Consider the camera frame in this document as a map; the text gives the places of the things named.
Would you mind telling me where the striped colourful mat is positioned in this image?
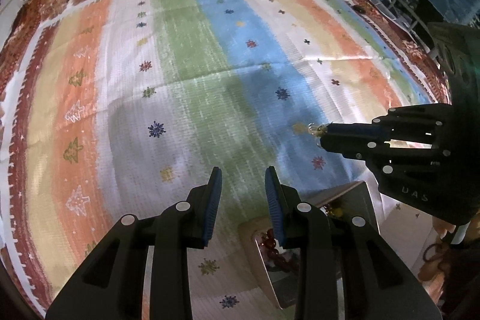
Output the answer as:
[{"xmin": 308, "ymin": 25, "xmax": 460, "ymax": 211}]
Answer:
[{"xmin": 0, "ymin": 0, "xmax": 451, "ymax": 320}]

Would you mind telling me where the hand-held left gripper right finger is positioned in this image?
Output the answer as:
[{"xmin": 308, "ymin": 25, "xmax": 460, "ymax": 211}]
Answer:
[{"xmin": 264, "ymin": 166, "xmax": 442, "ymax": 320}]

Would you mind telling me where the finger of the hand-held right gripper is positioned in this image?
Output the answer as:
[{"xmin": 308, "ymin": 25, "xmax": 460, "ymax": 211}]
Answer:
[
  {"xmin": 325, "ymin": 103, "xmax": 453, "ymax": 143},
  {"xmin": 320, "ymin": 139, "xmax": 451, "ymax": 175}
]

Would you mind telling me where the silver metal tin box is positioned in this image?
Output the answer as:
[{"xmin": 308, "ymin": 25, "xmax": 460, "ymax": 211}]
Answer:
[{"xmin": 238, "ymin": 181, "xmax": 377, "ymax": 309}]

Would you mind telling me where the yellow and brown bead bracelet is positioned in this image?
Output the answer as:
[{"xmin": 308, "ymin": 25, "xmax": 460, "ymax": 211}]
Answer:
[{"xmin": 322, "ymin": 204, "xmax": 344, "ymax": 219}]

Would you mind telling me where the dark red bead bracelet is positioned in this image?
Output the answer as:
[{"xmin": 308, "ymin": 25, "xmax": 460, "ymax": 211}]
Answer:
[{"xmin": 255, "ymin": 228, "xmax": 301, "ymax": 261}]

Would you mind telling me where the person's right hand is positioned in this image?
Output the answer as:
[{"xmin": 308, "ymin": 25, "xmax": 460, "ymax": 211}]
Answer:
[{"xmin": 418, "ymin": 220, "xmax": 457, "ymax": 283}]

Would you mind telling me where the dark box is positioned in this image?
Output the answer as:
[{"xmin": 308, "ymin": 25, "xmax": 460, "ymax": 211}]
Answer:
[{"xmin": 417, "ymin": 0, "xmax": 444, "ymax": 25}]

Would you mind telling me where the white metal rack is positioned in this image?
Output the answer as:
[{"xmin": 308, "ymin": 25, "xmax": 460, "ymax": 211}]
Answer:
[{"xmin": 360, "ymin": 0, "xmax": 432, "ymax": 54}]

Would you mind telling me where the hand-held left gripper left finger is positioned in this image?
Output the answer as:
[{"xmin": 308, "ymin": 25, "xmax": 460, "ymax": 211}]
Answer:
[{"xmin": 45, "ymin": 166, "xmax": 224, "ymax": 320}]

